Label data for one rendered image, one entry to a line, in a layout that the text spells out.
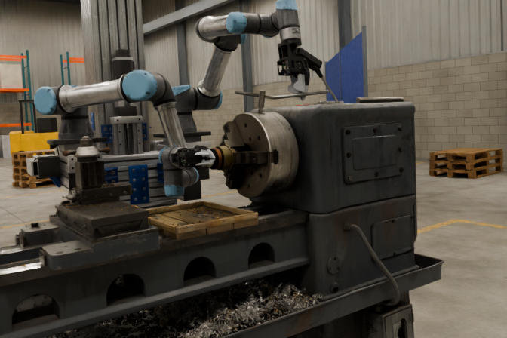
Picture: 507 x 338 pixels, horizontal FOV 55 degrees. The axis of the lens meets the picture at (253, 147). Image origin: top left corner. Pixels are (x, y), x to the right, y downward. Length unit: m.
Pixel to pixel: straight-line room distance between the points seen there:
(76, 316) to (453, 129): 11.82
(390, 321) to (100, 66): 1.72
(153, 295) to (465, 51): 11.65
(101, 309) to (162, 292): 0.18
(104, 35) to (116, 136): 0.49
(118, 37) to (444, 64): 10.98
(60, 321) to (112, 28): 1.51
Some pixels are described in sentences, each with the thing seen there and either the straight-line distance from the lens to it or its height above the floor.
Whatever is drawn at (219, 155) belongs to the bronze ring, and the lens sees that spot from 1.70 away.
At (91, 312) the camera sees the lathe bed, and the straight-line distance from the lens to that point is 1.47.
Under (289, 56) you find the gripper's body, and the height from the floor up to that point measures 1.42.
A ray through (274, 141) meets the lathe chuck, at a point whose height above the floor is 1.13.
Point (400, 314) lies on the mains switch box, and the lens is 2.11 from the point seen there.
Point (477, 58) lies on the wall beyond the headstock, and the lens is 12.52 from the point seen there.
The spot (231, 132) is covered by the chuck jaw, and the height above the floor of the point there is 1.17.
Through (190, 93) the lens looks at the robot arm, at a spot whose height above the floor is 1.35.
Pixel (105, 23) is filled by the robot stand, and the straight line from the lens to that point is 2.53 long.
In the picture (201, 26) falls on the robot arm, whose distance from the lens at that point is 2.10.
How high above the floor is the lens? 1.22
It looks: 3 degrees down
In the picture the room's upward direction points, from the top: 3 degrees counter-clockwise
